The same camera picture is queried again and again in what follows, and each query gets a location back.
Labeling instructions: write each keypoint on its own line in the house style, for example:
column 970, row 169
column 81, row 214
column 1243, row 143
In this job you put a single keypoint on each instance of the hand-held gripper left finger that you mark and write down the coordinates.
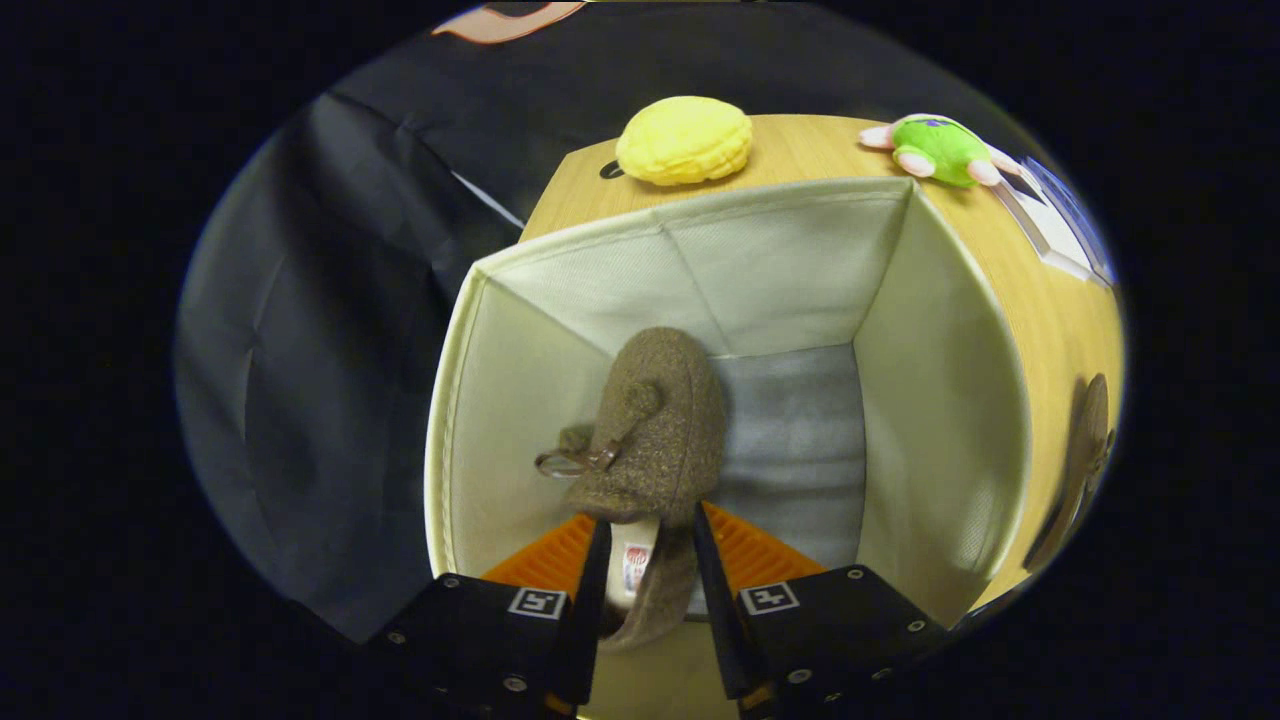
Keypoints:
column 585, row 640

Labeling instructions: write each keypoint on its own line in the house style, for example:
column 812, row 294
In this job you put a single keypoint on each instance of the black backdrop cloth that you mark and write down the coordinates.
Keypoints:
column 300, row 400

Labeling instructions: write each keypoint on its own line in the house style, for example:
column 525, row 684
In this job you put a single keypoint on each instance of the green plush toy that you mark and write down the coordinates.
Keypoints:
column 940, row 148

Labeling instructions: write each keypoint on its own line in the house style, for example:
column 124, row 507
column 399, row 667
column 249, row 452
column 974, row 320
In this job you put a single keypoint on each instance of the beige fabric storage box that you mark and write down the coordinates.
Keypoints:
column 780, row 260

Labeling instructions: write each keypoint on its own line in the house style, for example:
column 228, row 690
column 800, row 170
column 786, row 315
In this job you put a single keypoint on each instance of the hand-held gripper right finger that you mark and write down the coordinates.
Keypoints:
column 725, row 630

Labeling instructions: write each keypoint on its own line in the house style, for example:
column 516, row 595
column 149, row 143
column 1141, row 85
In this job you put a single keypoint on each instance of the brown fuzzy shoe with bow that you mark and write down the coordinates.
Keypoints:
column 655, row 430
column 1085, row 450

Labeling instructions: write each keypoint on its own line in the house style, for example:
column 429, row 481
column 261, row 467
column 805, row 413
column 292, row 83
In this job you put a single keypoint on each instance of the thick blue book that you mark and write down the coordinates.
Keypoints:
column 1075, row 205

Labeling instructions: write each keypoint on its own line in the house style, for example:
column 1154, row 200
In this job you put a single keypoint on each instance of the yellow bumpy plush toy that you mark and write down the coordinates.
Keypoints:
column 685, row 140

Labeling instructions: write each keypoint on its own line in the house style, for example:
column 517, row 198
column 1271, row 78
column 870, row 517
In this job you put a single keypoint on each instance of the white book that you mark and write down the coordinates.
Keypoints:
column 1040, row 225

